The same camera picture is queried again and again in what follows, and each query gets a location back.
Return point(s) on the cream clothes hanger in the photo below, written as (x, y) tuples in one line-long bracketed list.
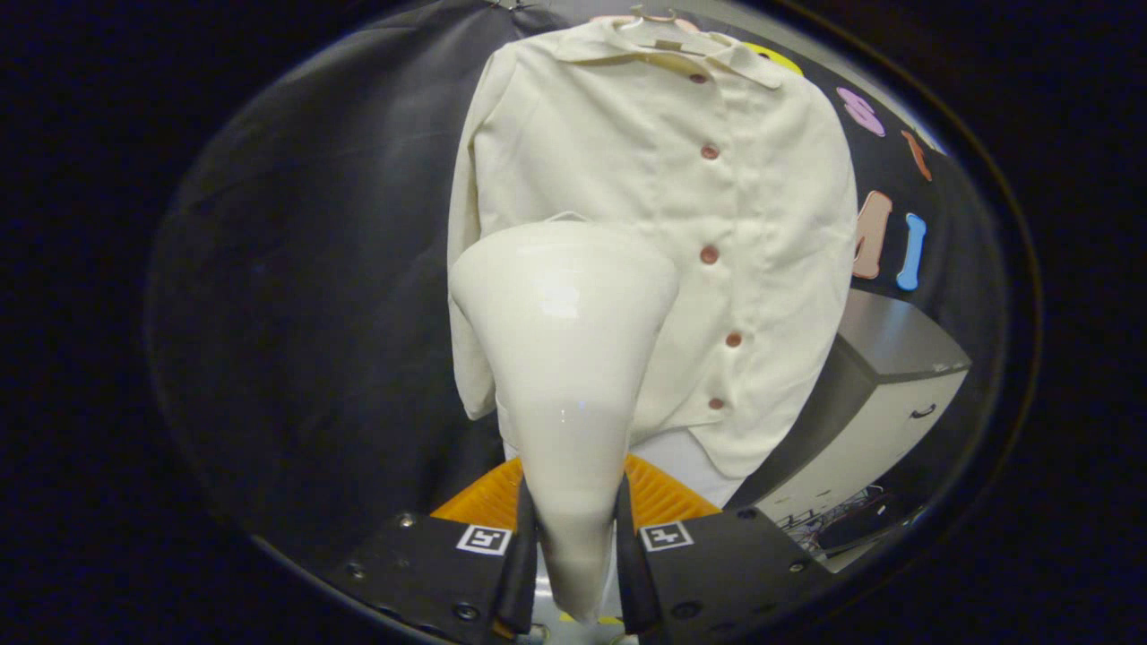
[(668, 45)]

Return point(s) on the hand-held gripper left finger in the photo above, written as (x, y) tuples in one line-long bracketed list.
[(524, 573)]

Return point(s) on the cream button shirt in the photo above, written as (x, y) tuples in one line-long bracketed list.
[(762, 224)]

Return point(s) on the black backdrop cloth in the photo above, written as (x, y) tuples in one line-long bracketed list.
[(314, 269)]

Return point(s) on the white garment steamer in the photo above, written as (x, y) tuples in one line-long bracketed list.
[(564, 358)]

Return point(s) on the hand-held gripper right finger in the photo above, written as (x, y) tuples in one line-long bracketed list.
[(629, 573)]

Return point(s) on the grey cabinet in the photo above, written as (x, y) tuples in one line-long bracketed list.
[(887, 340)]

